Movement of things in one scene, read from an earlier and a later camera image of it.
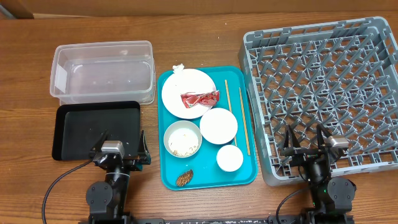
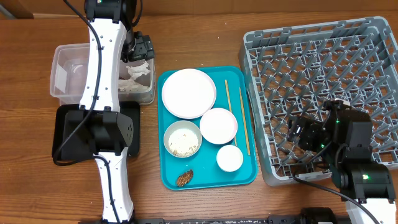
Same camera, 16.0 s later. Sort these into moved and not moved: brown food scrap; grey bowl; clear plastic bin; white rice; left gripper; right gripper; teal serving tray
Moved: left gripper; right gripper
Not moved: clear plastic bin; grey bowl; white rice; teal serving tray; brown food scrap
